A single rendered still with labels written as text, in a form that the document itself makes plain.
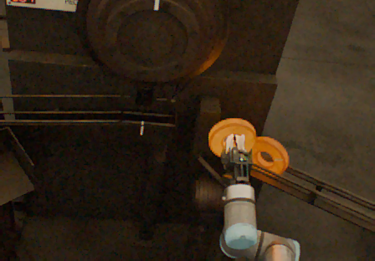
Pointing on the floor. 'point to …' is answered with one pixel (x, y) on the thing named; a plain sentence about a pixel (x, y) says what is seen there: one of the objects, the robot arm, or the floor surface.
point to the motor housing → (204, 217)
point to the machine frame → (38, 156)
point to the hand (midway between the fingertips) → (233, 135)
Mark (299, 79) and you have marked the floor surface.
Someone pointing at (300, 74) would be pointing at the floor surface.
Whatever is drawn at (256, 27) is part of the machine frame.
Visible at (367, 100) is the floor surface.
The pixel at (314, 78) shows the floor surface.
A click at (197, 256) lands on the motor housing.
